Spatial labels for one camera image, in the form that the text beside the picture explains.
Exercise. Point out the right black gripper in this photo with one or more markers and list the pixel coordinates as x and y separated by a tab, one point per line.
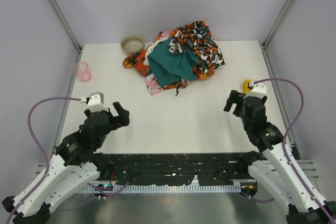
238	103

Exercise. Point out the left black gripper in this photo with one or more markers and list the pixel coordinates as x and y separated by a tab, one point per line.
113	118

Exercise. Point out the dark teal cloth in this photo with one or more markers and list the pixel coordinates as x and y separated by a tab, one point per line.
168	67

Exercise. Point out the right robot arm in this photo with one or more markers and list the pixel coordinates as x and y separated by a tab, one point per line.
299	198

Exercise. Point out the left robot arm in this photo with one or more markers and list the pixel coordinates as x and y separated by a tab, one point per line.
74	164

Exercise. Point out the pink white patterned cloth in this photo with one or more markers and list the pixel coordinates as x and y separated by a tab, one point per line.
151	82

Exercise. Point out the orange black patterned cloth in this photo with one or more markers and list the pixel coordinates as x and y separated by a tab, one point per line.
136	61

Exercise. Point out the black orange camouflage cloth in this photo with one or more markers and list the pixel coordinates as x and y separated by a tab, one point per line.
197	38

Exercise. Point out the yellow cube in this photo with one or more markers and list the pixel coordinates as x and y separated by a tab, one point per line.
246	85

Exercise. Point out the pink transparent plastic cup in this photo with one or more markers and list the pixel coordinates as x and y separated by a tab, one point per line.
82	71

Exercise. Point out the beige ceramic bowl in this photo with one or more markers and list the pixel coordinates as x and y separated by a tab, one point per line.
132	43

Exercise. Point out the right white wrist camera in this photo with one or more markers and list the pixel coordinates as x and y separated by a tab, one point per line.
257	89

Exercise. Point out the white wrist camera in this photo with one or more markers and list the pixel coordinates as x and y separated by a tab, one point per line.
94	102
257	89

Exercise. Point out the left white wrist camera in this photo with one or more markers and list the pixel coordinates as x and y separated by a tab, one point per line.
94	102

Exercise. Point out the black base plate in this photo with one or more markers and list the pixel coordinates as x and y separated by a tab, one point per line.
180	169

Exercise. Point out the left aluminium frame post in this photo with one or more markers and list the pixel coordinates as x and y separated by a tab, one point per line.
59	14

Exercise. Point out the aluminium frame post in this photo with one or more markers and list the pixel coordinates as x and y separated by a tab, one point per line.
278	22
59	14

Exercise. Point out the slotted cable duct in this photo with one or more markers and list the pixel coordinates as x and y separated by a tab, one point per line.
192	188

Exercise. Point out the right aluminium frame post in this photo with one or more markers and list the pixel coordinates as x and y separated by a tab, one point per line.
278	22

